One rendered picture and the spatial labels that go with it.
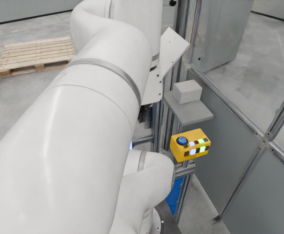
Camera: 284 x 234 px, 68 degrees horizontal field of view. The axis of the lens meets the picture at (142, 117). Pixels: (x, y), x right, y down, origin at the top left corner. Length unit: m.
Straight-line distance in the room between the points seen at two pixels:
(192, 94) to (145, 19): 1.16
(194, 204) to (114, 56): 1.91
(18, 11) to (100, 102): 6.50
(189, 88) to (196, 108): 0.15
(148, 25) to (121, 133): 0.29
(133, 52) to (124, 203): 0.24
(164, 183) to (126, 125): 0.37
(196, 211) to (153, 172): 1.56
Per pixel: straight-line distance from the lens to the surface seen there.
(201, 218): 2.02
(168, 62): 1.21
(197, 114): 1.48
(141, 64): 0.24
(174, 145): 1.00
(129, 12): 0.41
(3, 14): 6.61
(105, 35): 0.26
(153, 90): 0.51
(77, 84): 0.17
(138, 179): 0.45
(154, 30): 0.43
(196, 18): 1.63
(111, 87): 0.18
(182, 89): 1.50
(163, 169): 0.52
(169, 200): 1.47
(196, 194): 2.10
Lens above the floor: 1.81
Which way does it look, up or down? 42 degrees down
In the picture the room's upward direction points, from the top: straight up
